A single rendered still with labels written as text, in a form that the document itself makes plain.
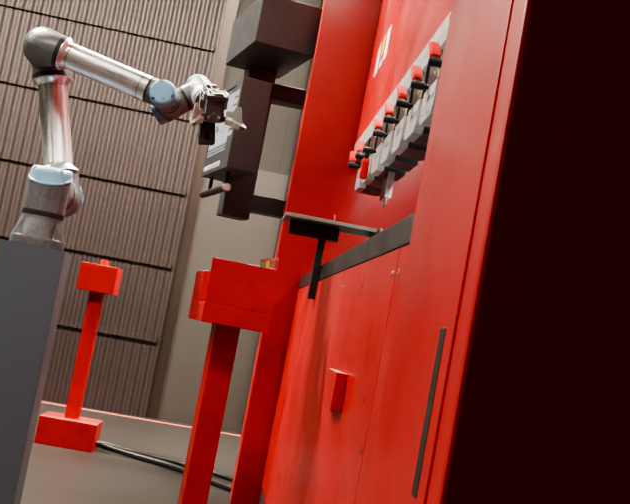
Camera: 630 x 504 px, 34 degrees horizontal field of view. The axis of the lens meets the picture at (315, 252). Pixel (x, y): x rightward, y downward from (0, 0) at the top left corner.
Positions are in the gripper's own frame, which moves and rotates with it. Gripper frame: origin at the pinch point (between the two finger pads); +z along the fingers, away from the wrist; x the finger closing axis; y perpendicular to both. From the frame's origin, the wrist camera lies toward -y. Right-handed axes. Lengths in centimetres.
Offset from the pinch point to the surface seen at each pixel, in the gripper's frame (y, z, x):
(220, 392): -46, 60, -4
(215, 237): -162, -296, 80
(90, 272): -115, -143, -12
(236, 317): -26, 58, -3
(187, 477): -64, 69, -11
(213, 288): -21, 55, -9
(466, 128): 67, 205, -34
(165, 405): -255, -252, 54
